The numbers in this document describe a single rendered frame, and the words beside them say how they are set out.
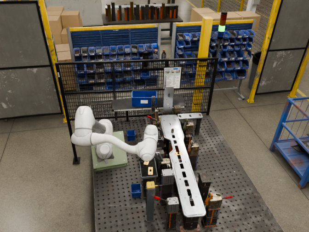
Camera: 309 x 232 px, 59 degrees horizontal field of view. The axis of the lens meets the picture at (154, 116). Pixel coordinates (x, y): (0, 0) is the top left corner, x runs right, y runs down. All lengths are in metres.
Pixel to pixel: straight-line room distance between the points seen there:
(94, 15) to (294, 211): 7.54
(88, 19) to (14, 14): 5.12
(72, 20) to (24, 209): 4.54
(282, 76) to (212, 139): 2.75
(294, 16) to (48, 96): 4.27
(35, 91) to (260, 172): 3.62
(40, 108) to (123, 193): 2.61
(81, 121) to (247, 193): 1.76
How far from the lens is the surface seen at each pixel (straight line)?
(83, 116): 2.23
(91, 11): 9.15
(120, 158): 3.01
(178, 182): 2.50
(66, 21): 7.02
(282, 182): 4.22
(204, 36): 3.32
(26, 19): 4.28
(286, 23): 5.28
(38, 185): 4.03
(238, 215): 2.79
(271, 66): 5.52
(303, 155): 4.52
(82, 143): 2.22
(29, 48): 4.42
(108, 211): 2.69
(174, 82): 3.44
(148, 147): 1.92
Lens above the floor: 2.89
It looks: 36 degrees down
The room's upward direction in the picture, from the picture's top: 1 degrees clockwise
